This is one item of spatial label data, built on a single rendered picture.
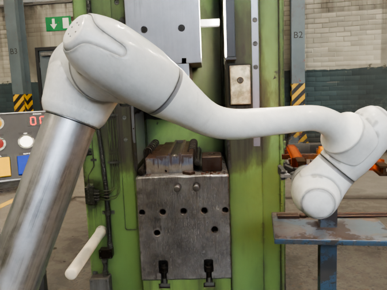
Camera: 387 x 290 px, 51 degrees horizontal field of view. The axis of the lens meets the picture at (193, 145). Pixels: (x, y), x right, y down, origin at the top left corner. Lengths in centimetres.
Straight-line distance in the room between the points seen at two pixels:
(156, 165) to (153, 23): 58
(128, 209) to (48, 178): 117
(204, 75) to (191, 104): 145
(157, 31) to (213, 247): 91
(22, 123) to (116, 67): 110
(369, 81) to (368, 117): 683
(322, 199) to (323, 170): 7
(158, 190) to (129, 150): 29
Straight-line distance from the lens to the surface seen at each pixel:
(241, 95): 181
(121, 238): 199
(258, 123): 80
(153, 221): 173
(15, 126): 171
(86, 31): 66
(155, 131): 219
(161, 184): 168
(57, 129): 79
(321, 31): 768
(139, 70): 66
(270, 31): 186
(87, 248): 175
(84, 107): 78
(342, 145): 93
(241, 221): 193
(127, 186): 191
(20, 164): 164
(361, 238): 151
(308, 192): 93
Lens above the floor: 127
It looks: 8 degrees down
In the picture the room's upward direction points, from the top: 2 degrees counter-clockwise
